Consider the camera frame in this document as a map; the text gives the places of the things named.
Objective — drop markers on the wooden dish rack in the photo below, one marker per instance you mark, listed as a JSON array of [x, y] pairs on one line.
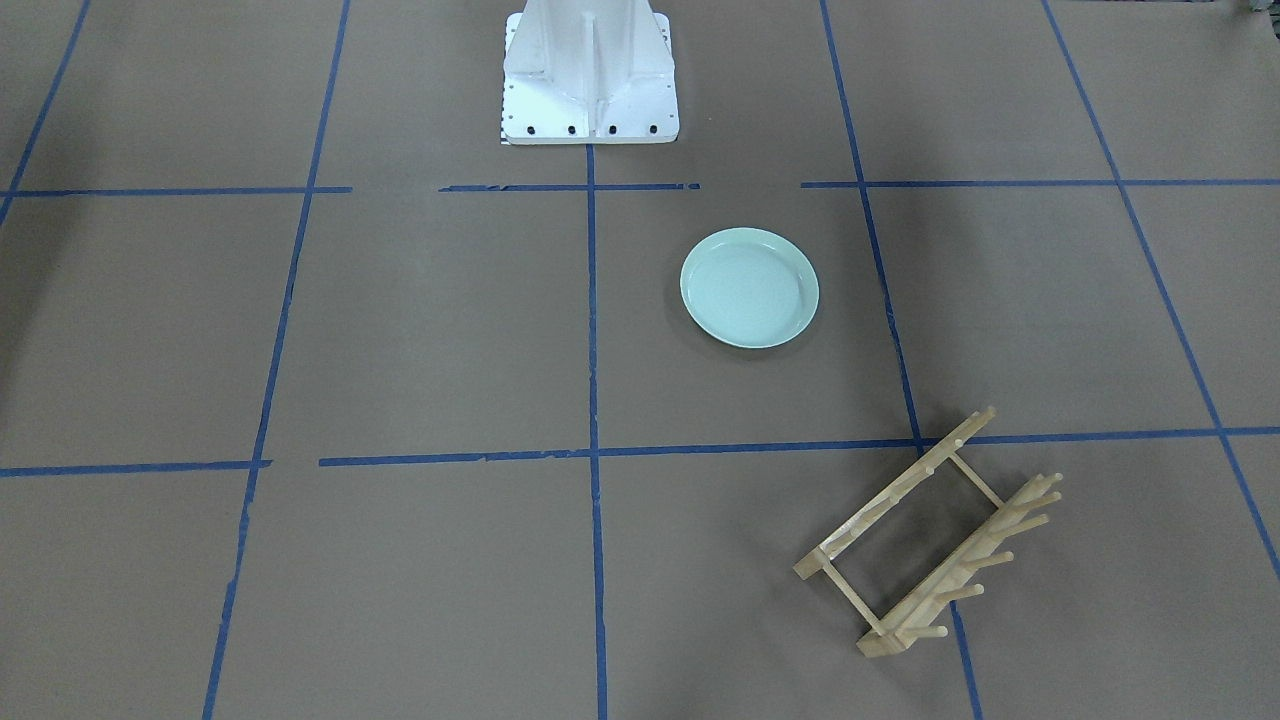
[[919, 544]]

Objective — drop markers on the light green plate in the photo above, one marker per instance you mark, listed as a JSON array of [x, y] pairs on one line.
[[749, 288]]

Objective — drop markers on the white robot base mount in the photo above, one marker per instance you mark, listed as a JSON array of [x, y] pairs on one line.
[[577, 72]]

